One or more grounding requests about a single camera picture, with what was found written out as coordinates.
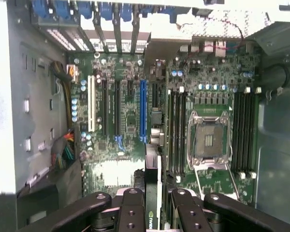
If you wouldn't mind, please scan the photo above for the long black expansion slot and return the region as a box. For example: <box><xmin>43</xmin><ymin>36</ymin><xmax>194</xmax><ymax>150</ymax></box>
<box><xmin>101</xmin><ymin>79</ymin><xmax>110</xmax><ymax>136</ymax></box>
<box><xmin>114</xmin><ymin>79</ymin><xmax>122</xmax><ymax>143</ymax></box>

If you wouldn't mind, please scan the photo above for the black plastic shroud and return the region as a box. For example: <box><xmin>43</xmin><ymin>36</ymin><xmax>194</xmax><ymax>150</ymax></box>
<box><xmin>16</xmin><ymin>158</ymin><xmax>84</xmax><ymax>232</ymax></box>

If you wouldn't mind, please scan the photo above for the black RAM slot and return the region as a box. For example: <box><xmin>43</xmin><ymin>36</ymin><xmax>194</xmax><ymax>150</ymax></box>
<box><xmin>239</xmin><ymin>88</ymin><xmax>246</xmax><ymax>179</ymax></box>
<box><xmin>174</xmin><ymin>88</ymin><xmax>181</xmax><ymax>176</ymax></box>
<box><xmin>233</xmin><ymin>88</ymin><xmax>240</xmax><ymax>174</ymax></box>
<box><xmin>250</xmin><ymin>86</ymin><xmax>262</xmax><ymax>179</ymax></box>
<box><xmin>180</xmin><ymin>86</ymin><xmax>188</xmax><ymax>181</ymax></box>
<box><xmin>245</xmin><ymin>86</ymin><xmax>251</xmax><ymax>176</ymax></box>
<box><xmin>168</xmin><ymin>88</ymin><xmax>175</xmax><ymax>174</ymax></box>

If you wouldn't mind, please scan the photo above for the multicolour wire bundle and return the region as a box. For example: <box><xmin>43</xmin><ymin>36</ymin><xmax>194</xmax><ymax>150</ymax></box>
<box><xmin>50</xmin><ymin>129</ymin><xmax>76</xmax><ymax>171</ymax></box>

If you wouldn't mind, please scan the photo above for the thin red fan wire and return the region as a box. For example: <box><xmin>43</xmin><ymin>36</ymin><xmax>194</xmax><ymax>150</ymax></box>
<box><xmin>177</xmin><ymin>20</ymin><xmax>245</xmax><ymax>60</ymax></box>

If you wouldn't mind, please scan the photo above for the CPU socket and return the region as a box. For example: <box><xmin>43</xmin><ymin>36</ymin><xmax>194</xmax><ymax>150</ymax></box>
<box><xmin>187</xmin><ymin>110</ymin><xmax>233</xmax><ymax>171</ymax></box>

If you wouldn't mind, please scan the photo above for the black open PC case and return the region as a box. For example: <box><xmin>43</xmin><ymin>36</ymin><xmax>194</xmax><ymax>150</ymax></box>
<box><xmin>0</xmin><ymin>0</ymin><xmax>290</xmax><ymax>232</ymax></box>

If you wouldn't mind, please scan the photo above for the white power connector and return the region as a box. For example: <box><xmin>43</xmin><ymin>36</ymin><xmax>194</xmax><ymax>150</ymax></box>
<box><xmin>65</xmin><ymin>63</ymin><xmax>80</xmax><ymax>83</ymax></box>

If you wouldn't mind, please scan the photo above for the metal slot cover bracket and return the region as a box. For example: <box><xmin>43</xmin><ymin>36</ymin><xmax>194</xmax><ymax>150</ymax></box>
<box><xmin>112</xmin><ymin>15</ymin><xmax>123</xmax><ymax>53</ymax></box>
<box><xmin>130</xmin><ymin>15</ymin><xmax>140</xmax><ymax>53</ymax></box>
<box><xmin>92</xmin><ymin>13</ymin><xmax>110</xmax><ymax>53</ymax></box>

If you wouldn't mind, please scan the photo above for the yellow black wire bundle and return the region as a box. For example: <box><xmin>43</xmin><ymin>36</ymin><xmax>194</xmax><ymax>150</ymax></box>
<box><xmin>49</xmin><ymin>60</ymin><xmax>75</xmax><ymax>128</ymax></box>

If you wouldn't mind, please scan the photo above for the blue card retention clip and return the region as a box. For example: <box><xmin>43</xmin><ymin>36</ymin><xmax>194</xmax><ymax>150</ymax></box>
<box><xmin>139</xmin><ymin>7</ymin><xmax>177</xmax><ymax>24</ymax></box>
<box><xmin>31</xmin><ymin>0</ymin><xmax>51</xmax><ymax>15</ymax></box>
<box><xmin>120</xmin><ymin>8</ymin><xmax>133</xmax><ymax>23</ymax></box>
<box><xmin>98</xmin><ymin>2</ymin><xmax>114</xmax><ymax>20</ymax></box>
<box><xmin>77</xmin><ymin>2</ymin><xmax>93</xmax><ymax>19</ymax></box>
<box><xmin>53</xmin><ymin>0</ymin><xmax>75</xmax><ymax>19</ymax></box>

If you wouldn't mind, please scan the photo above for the grey power supply unit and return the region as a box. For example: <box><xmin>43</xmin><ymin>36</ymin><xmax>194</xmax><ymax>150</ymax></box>
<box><xmin>0</xmin><ymin>0</ymin><xmax>71</xmax><ymax>196</ymax></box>

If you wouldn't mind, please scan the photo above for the wire locking lever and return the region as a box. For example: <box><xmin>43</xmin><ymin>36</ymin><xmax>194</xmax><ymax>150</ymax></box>
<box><xmin>228</xmin><ymin>168</ymin><xmax>241</xmax><ymax>202</ymax></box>

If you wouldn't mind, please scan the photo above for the black looped cable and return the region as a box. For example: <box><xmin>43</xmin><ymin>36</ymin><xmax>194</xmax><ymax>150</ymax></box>
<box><xmin>260</xmin><ymin>63</ymin><xmax>290</xmax><ymax>94</ymax></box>

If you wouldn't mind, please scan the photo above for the metal socket cover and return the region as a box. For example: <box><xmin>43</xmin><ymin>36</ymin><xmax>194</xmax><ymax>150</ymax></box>
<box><xmin>192</xmin><ymin>160</ymin><xmax>235</xmax><ymax>195</ymax></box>

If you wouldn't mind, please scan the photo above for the silver chipset heatsink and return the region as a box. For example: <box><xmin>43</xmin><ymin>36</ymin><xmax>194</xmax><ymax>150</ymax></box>
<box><xmin>93</xmin><ymin>158</ymin><xmax>134</xmax><ymax>190</ymax></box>

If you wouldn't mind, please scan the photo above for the short black expansion slot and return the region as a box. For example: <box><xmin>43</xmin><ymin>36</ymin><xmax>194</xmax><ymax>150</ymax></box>
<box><xmin>151</xmin><ymin>82</ymin><xmax>160</xmax><ymax>110</ymax></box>

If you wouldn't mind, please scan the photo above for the green motherboard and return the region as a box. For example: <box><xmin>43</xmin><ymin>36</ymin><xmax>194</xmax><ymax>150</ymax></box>
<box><xmin>67</xmin><ymin>52</ymin><xmax>261</xmax><ymax>201</ymax></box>

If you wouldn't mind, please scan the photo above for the blue expansion slot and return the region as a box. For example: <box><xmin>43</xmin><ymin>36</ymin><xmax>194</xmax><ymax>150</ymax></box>
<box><xmin>139</xmin><ymin>79</ymin><xmax>148</xmax><ymax>144</ymax></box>

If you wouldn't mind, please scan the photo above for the white expansion slot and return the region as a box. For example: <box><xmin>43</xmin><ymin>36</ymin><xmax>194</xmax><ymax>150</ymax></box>
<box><xmin>87</xmin><ymin>74</ymin><xmax>97</xmax><ymax>133</ymax></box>

